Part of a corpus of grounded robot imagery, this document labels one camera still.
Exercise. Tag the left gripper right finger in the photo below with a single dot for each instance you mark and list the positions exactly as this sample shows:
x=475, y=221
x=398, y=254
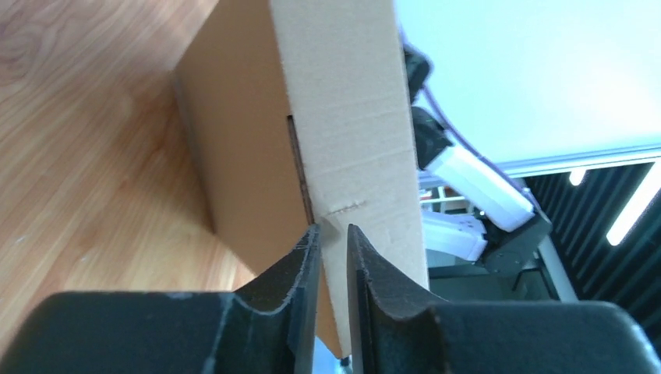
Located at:
x=397, y=326

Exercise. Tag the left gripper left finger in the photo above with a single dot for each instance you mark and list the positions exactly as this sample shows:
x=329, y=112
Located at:
x=266, y=326

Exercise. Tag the cardboard box stack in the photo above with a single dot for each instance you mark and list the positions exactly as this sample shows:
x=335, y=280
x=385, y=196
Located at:
x=298, y=113

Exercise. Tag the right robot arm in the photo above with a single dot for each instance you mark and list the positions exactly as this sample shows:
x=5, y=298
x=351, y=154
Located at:
x=504, y=232

